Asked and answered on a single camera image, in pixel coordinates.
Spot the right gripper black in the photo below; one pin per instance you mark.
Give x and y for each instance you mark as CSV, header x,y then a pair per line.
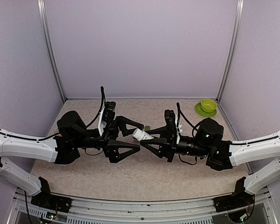
x,y
166,150

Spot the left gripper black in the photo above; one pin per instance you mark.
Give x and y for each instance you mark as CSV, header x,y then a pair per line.
x,y
111,146

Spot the white pill bottle front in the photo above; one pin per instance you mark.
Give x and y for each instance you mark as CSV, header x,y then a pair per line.
x,y
140,135

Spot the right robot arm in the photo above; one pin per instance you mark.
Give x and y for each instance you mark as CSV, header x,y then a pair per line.
x,y
219,154

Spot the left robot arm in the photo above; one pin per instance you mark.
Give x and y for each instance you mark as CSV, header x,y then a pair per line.
x,y
63,148

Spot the green saucer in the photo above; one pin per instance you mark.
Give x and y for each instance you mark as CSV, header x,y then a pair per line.
x,y
205,112

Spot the green bowl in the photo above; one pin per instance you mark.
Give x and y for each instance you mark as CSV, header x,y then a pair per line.
x,y
208,105

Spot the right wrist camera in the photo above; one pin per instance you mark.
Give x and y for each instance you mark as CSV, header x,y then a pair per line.
x,y
173,127

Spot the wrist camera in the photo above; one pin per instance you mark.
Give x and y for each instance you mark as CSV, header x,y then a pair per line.
x,y
173,127
107,114

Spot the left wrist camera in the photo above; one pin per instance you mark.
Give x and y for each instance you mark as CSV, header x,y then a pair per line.
x,y
107,114

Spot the front aluminium rail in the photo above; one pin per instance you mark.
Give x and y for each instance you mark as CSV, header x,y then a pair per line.
x,y
98,211

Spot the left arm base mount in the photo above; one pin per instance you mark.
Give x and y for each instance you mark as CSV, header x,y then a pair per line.
x,y
52,202

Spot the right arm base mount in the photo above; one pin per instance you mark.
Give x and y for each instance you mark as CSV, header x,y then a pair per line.
x,y
230,202

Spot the left aluminium frame post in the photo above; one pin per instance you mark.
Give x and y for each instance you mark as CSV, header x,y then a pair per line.
x,y
50,51

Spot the aluminium frame post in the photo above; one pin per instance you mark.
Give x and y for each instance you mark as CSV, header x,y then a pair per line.
x,y
232,49
50,51

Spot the right aluminium frame post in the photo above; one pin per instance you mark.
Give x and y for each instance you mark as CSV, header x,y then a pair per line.
x,y
232,49

